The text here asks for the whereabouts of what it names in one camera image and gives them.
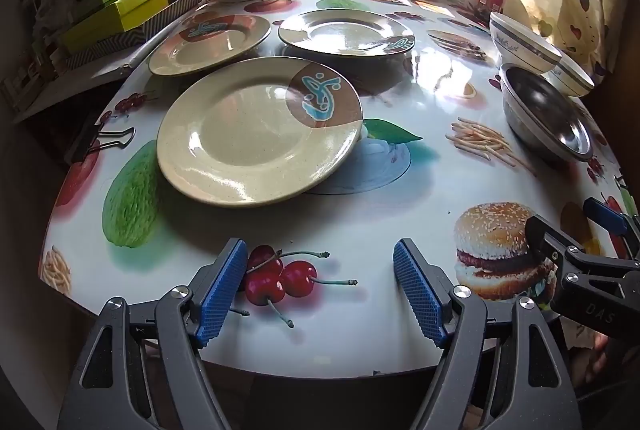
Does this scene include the cream plate with brown patch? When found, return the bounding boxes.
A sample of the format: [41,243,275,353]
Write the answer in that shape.
[278,8,417,58]
[156,56,363,209]
[148,14,272,77]

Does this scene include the black binder clip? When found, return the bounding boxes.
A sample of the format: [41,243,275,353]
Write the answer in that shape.
[70,115,137,163]

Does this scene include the grey zigzag patterned box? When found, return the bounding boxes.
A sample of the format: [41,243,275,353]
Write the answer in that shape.
[65,0,203,70]

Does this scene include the stainless steel bowl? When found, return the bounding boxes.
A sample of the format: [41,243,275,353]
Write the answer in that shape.
[500,64,594,163]

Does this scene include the white side shelf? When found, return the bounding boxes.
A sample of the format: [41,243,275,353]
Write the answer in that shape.
[10,27,166,125]

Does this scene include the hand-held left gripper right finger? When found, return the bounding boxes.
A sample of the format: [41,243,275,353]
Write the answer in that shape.
[392,237,583,430]

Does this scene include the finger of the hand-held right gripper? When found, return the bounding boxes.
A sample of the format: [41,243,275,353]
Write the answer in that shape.
[582,197,640,261]
[524,215,640,283]

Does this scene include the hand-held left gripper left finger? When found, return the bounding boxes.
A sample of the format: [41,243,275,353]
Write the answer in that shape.
[57,237,251,430]

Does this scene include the printed food tablecloth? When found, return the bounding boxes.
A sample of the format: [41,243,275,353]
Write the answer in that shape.
[40,0,636,381]

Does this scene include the white blue-striped bowl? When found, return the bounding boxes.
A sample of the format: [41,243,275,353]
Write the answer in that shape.
[545,51,595,98]
[490,11,562,74]

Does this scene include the lime green box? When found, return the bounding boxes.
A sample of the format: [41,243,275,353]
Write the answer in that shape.
[60,0,169,53]

